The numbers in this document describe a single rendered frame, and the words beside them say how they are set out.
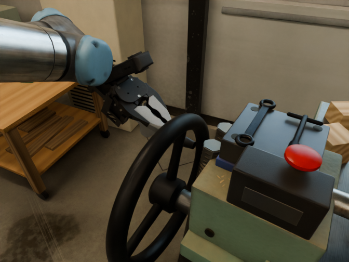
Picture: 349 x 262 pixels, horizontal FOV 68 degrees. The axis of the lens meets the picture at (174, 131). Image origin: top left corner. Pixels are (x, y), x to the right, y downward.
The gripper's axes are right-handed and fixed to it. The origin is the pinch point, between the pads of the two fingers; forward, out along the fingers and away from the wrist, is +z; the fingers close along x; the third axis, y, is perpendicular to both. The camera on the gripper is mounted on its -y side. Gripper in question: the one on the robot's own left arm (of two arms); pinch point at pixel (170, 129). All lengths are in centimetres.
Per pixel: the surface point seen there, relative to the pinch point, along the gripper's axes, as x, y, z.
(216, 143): 11.4, -16.8, 6.4
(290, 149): 14.5, -25.4, 10.6
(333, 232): 10.6, -18.4, 23.1
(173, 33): -103, 51, -45
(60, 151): -21, 102, -42
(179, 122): 8.0, -11.5, 1.2
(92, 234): -1, 98, 2
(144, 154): 15.5, -10.7, 0.8
